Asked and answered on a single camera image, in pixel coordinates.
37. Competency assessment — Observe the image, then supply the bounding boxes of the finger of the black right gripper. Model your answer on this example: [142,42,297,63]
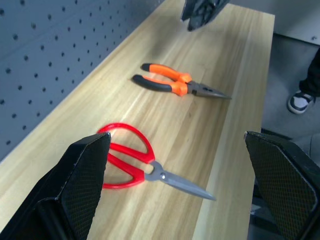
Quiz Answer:
[180,0,195,24]
[187,0,230,32]

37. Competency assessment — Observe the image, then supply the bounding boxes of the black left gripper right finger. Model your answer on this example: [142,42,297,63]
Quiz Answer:
[243,130,320,240]

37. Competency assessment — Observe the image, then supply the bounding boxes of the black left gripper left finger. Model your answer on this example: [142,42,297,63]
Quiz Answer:
[0,131,112,240]

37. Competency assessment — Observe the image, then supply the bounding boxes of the grey metal pegboard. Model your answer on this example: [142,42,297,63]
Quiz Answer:
[0,0,166,162]

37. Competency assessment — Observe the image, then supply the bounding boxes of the orange black needle-nose pliers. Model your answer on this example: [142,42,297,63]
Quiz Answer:
[131,62,233,100]

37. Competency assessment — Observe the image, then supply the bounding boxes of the grey white sneaker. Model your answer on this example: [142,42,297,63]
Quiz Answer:
[287,90,317,115]

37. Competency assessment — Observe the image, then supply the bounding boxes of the grey panel with screw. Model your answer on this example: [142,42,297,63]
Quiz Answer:
[228,0,320,47]

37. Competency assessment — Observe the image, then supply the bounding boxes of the person's black trouser leg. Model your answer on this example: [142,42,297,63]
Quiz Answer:
[298,46,320,99]

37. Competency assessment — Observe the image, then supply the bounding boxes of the red handled scissors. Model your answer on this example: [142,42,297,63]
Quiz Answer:
[96,122,217,202]

